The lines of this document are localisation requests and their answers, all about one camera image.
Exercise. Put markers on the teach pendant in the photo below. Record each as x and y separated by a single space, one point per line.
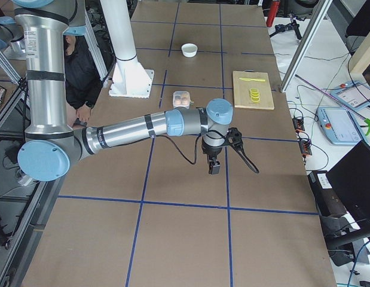
355 95
339 126

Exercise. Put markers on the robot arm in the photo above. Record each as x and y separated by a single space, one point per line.
12 42
51 146

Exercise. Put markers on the red bottle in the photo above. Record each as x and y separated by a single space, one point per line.
272 13

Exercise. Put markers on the teach pendant far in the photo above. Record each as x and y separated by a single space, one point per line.
355 95

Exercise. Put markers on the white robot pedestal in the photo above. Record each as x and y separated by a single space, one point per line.
129 79

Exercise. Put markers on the black tripod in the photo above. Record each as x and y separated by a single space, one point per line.
293 25

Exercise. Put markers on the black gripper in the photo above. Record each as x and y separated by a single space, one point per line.
210 151

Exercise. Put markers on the black box device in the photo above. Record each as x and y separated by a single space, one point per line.
328 203

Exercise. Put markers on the clear plastic egg box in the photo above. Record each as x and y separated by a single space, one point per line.
185 93

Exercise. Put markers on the teach pendant near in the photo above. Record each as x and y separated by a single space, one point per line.
339 126

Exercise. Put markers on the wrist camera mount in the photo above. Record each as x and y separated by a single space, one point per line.
234 139

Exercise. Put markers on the wooden cutting board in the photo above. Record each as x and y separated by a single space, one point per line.
241 91

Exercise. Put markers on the white bowl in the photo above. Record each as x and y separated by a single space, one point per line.
189 50

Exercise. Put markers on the black monitor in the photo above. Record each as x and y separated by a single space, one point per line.
350 179

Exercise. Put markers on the aluminium frame post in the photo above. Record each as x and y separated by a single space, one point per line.
313 25

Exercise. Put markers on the yellow plastic knife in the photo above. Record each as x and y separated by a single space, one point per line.
252 79

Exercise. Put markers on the orange black usb hub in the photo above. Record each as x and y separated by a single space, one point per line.
303 138

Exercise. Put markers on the seated person in black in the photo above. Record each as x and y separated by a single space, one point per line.
83 84

